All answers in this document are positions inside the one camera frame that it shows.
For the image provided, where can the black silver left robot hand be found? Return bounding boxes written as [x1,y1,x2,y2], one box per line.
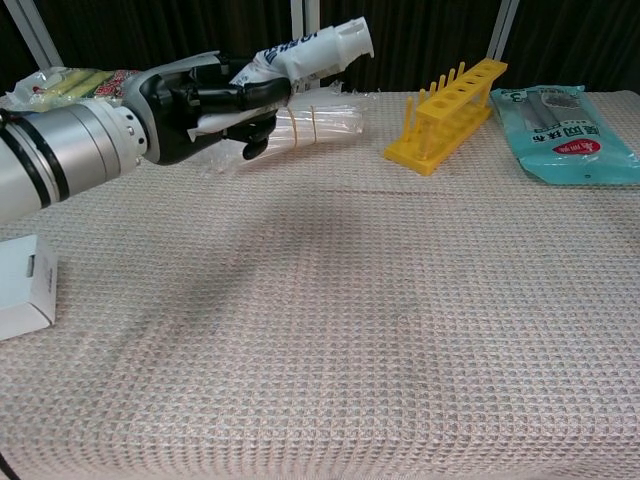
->
[122,49,294,167]

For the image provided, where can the white toothpaste tube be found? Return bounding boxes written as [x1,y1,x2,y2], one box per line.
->
[187,15,376,144]

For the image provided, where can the packaged yellow sponges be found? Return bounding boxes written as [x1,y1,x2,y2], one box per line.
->
[0,68,144,114]

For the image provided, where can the bundle of clear straws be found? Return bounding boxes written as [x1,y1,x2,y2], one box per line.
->
[199,82,369,174]

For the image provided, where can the white cardboard box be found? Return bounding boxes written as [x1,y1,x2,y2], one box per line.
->
[0,234,58,342]

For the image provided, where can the beige waffle tablecloth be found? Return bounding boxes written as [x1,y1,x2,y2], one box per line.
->
[0,89,640,480]

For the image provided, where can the yellow test tube rack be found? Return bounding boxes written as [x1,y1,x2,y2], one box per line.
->
[383,57,510,178]

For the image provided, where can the teal cleaning cloth package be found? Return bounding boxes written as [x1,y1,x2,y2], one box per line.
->
[489,83,640,187]

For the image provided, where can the white partition post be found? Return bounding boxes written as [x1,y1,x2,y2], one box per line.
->
[483,0,522,62]
[0,0,67,70]
[289,0,322,90]

